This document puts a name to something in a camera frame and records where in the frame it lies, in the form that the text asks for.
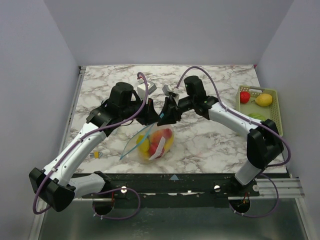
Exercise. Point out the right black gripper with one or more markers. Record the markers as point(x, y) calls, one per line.
point(172, 110)

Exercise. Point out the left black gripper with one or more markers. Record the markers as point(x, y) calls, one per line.
point(152, 116)

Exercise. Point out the red toy chili pepper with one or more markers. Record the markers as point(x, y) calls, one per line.
point(156, 136)

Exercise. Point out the clear zip top bag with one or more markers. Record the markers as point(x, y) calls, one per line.
point(131, 151)

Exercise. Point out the yellow toy banana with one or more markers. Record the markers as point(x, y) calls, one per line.
point(169, 142)

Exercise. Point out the red toy tomato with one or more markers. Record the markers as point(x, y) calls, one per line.
point(152, 149)

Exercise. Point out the yellow toy starfruit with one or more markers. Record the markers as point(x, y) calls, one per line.
point(143, 143)

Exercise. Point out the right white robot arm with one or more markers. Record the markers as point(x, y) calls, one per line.
point(262, 137)

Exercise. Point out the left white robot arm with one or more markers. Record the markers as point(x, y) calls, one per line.
point(54, 183)

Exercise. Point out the small yellow connector sticker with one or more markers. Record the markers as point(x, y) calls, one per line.
point(96, 155)

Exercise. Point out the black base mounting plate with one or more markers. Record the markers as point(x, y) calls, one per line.
point(169, 190)

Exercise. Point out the red toy strawberry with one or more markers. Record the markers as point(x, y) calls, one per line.
point(244, 97)

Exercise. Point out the green toy cabbage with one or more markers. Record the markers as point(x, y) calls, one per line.
point(257, 116)

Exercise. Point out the beige plastic basket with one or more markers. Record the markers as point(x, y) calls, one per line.
point(271, 112)

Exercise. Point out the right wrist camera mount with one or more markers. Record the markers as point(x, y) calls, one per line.
point(170, 92)

